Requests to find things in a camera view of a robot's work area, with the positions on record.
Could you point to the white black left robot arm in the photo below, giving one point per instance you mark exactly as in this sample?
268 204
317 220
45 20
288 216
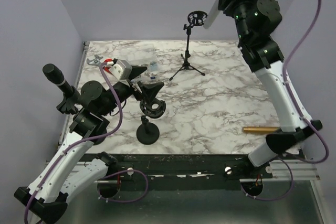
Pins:
49 195

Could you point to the red handled adjustable wrench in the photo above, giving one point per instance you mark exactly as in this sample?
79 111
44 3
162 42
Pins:
97 60

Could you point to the black microphone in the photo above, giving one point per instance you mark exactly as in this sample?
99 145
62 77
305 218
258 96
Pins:
55 75

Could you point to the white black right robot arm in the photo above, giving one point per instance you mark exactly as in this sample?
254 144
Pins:
255 20

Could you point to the black round-base shock mount stand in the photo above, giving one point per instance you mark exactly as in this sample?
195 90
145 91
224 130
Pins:
148 133

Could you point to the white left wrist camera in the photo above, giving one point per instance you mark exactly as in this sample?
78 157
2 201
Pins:
121 70

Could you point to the gold microphone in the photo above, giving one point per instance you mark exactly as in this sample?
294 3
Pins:
259 129

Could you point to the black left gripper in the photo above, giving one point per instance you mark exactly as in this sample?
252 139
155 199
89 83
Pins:
149 91

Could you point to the black tripod microphone stand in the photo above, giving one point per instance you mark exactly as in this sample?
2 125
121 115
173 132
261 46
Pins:
195 19

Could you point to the silver microphone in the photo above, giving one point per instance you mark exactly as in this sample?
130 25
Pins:
212 15

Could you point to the black front mounting rail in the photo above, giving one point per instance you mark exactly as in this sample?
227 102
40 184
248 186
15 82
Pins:
171 172

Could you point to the clear plastic screw organizer box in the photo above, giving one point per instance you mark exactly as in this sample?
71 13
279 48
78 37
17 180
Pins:
145 56

